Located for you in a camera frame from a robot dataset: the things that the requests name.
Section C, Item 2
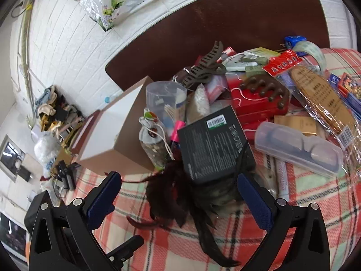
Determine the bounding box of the clear glasses case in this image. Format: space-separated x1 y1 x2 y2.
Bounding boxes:
254 121 344 178

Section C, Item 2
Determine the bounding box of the clear plastic cup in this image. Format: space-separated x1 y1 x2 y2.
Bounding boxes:
146 81 188 110

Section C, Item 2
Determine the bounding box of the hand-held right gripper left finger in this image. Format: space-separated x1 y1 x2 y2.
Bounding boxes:
24 171 123 271

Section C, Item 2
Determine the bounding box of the playing card box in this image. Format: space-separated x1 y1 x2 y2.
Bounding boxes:
327 72 361 110

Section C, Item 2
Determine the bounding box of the dark brown wooden headboard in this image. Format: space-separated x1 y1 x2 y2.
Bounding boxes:
105 0 331 92

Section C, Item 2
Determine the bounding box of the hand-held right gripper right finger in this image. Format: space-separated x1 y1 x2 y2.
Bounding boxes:
237 172 330 271

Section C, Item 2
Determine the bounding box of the pink packet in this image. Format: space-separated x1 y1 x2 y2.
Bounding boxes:
204 75 228 102

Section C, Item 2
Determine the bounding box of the black device with cables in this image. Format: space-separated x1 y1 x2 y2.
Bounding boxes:
52 160 77 199

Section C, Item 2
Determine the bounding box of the blue tape dispenser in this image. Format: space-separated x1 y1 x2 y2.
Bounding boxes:
284 35 307 48

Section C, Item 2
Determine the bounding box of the brown hair claw clip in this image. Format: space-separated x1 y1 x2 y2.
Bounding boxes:
180 41 227 86

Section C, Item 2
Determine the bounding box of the pink marker pen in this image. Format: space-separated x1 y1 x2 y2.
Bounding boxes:
169 121 185 150

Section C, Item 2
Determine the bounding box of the dark feather ornament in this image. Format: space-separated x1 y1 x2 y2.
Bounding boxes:
126 158 256 269

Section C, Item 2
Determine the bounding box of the white plastic bag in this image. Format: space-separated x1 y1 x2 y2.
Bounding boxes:
34 135 61 166

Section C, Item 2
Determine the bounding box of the tan cardboard packet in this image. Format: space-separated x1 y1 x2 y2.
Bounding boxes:
274 115 318 136

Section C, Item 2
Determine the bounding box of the brown wooden massage comb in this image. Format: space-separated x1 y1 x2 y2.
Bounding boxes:
238 76 291 110

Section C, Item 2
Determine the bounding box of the red gift box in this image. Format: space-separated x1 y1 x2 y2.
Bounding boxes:
227 73 289 136

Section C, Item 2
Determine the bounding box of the clear tape roll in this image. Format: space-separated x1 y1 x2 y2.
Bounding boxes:
293 40 328 71

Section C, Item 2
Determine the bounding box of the packaged wooden shoehorn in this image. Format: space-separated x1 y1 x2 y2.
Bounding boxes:
262 49 360 151

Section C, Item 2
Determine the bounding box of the bag of white granules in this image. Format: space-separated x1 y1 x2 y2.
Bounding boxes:
187 84 211 119

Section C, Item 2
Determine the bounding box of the grey cloth sachet pouch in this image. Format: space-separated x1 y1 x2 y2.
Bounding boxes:
139 108 175 168

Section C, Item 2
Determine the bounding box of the white tube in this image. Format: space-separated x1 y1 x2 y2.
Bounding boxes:
274 158 290 201

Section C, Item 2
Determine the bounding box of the black product box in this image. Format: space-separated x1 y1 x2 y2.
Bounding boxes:
177 105 257 186

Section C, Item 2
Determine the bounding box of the green and white packet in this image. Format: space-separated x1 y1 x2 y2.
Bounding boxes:
244 47 281 63

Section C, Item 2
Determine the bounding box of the dark screen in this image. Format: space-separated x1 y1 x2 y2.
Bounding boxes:
0 211 30 259

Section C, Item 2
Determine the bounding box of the white cardboard box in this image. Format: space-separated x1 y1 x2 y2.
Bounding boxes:
70 75 159 176

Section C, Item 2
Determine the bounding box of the pile of clothes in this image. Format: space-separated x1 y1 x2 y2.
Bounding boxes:
34 85 86 140

